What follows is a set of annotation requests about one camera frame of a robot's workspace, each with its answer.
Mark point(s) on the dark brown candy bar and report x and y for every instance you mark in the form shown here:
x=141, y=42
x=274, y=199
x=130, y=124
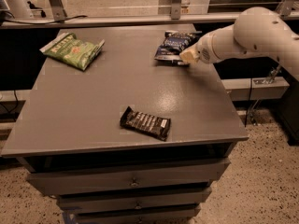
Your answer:
x=147, y=124

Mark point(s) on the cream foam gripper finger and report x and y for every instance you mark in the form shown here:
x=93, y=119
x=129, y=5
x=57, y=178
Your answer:
x=190, y=54

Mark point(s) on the grey drawer cabinet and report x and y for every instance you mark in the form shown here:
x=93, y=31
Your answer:
x=130, y=140

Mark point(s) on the middle grey drawer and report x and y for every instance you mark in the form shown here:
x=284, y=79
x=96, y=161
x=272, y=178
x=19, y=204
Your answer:
x=134, y=199

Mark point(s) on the green jalapeno chip bag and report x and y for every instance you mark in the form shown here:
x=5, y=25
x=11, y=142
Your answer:
x=67, y=49

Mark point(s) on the white pipe column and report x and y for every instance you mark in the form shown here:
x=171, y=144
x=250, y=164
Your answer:
x=20, y=9

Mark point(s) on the grey metal rail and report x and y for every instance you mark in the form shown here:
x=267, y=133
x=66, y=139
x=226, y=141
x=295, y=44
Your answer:
x=87, y=22

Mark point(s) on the top grey drawer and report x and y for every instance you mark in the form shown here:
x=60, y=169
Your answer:
x=128, y=177

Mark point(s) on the grey drawer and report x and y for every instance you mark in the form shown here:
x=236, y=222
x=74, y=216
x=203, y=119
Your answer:
x=139, y=216
x=134, y=199
x=128, y=177

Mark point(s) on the blue chip bag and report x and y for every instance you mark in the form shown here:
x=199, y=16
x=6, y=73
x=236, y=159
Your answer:
x=174, y=43

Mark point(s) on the lower grey ledge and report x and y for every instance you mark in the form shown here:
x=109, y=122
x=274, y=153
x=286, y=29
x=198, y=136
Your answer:
x=244, y=89

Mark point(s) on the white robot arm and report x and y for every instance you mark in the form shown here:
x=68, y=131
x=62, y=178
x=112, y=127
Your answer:
x=257, y=32

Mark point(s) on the bottom grey drawer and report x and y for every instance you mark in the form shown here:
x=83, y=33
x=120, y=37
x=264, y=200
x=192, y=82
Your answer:
x=139, y=216

